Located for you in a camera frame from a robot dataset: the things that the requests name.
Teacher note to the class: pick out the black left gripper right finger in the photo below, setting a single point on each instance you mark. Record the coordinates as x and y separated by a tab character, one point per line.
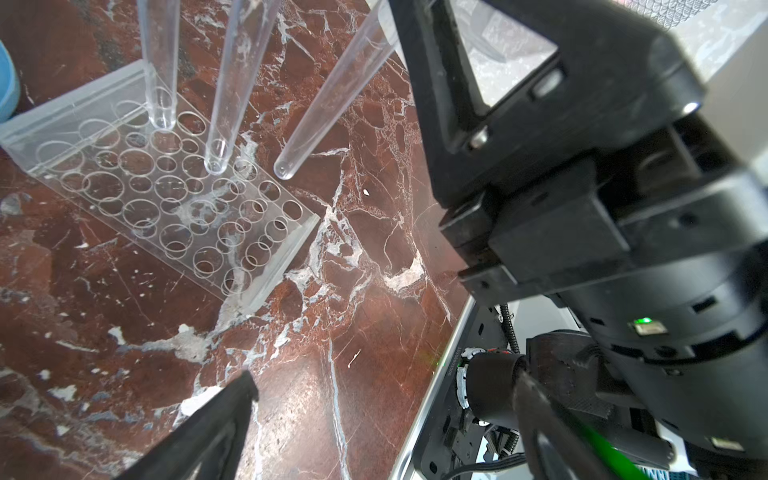
557	444

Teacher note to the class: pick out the blue capped test tube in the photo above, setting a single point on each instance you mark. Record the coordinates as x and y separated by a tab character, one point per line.
371	46
249	27
159	23

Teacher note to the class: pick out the clear acrylic test tube rack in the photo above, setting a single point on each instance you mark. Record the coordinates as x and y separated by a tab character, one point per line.
233	234

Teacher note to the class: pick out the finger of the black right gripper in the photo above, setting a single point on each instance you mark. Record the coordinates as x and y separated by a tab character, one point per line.
615	77

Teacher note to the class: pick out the light blue bin lid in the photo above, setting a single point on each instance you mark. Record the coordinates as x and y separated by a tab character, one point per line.
10	89

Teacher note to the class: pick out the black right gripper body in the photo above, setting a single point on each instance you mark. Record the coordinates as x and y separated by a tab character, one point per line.
659	250

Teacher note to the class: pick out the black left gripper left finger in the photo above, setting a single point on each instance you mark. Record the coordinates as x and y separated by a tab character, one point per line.
209	444

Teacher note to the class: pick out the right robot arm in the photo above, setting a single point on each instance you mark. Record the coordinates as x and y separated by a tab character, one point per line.
718	407

